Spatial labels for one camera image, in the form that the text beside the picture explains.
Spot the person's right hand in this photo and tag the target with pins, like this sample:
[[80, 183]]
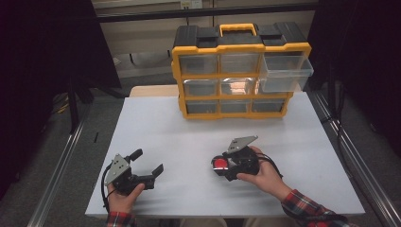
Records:
[[268, 176]]

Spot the aluminium floor rail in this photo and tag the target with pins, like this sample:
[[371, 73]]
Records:
[[353, 157], [60, 170]]

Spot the black metal stand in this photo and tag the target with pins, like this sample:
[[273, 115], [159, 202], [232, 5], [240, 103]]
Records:
[[74, 107]]

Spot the clear plastic drawer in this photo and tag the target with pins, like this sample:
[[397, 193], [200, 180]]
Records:
[[283, 75]]

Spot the white wall outlet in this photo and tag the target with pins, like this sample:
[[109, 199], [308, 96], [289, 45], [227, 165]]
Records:
[[191, 3]]

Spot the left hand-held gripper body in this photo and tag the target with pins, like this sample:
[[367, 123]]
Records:
[[118, 167]]

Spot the beige wooden table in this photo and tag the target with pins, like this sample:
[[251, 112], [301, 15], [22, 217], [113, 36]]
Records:
[[154, 91]]

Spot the black curtain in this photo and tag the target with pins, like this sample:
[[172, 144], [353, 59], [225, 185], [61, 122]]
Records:
[[362, 63], [38, 63]]

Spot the grid of transparent small bins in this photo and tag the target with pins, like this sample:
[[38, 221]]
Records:
[[201, 64]]

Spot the person's left hand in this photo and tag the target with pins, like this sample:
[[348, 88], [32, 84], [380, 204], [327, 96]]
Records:
[[123, 201]]

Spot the round red black-rimmed tape measure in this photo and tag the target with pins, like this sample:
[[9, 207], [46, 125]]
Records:
[[220, 164]]

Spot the black horizontal bar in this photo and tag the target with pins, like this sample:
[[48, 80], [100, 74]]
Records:
[[189, 13]]

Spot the small black floor piece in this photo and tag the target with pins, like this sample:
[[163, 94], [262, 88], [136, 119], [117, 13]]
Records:
[[96, 137]]

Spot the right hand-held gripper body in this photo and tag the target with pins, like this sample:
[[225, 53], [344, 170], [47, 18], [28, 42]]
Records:
[[246, 160]]

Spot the yellow black organizer cabinet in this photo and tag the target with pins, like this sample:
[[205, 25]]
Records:
[[239, 47]]

